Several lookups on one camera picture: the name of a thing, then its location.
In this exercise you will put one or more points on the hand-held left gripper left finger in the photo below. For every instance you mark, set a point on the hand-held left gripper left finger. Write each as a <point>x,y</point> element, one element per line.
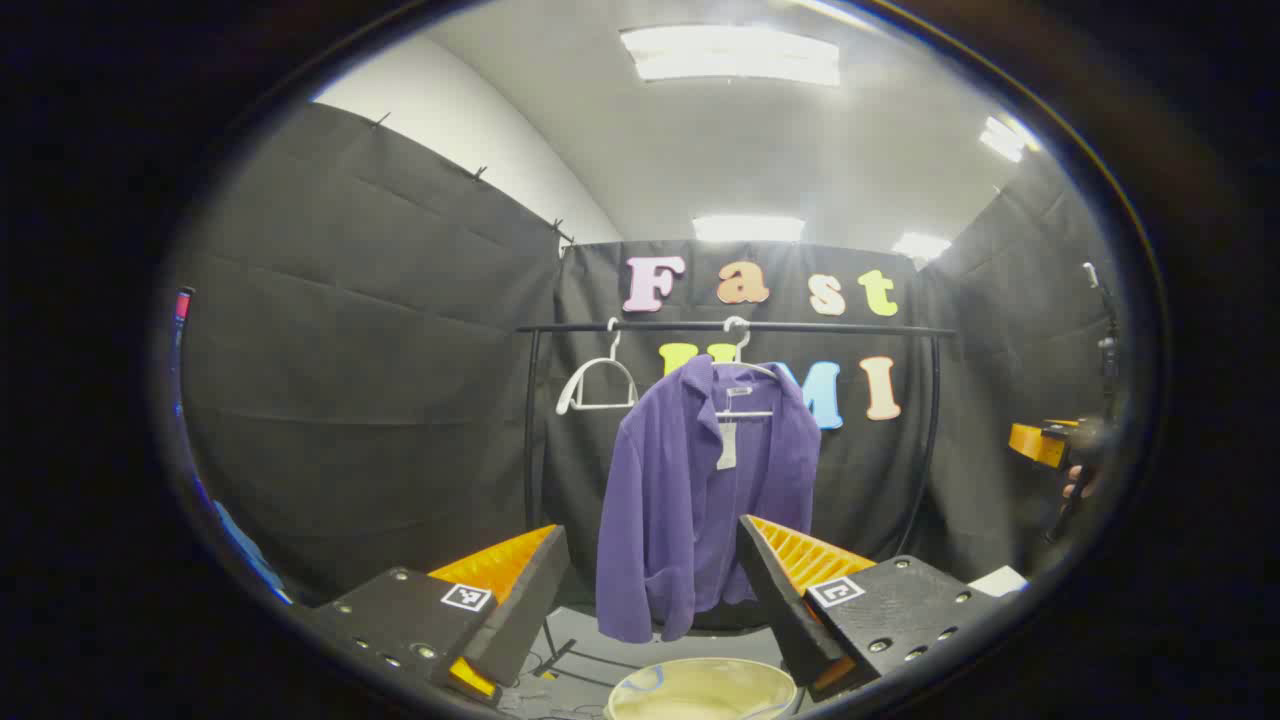
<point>525,600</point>

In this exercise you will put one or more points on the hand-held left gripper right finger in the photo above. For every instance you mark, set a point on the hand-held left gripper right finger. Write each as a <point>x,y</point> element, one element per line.
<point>775,600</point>

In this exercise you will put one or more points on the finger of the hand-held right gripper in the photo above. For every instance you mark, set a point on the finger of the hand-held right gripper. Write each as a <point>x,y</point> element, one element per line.
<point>1035,442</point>

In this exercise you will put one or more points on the cream round laundry hamper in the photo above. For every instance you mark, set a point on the cream round laundry hamper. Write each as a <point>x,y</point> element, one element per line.
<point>700,690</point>

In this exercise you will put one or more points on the purple ribbed jacket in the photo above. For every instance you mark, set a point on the purple ribbed jacket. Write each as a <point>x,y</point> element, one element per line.
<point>680,480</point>

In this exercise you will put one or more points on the white plastic hanger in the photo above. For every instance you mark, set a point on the white plastic hanger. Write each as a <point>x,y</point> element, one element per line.
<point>566,393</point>
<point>745,413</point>

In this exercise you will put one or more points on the black metal clothes rack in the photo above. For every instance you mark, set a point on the black metal clothes rack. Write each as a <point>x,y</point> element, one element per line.
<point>650,327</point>

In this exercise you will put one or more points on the black pole stand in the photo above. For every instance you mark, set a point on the black pole stand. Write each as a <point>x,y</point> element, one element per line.
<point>1105,340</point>

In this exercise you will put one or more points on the white paper stack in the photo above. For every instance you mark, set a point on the white paper stack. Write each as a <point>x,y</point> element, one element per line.
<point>1000,581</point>

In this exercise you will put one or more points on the black backdrop cloth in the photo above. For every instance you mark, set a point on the black backdrop cloth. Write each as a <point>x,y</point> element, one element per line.
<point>400,350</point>

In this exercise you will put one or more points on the red object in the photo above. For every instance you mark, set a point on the red object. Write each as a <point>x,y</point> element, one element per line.
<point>182,304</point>

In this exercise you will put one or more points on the large ceiling light panel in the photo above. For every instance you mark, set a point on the large ceiling light panel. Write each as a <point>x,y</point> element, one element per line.
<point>730,55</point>

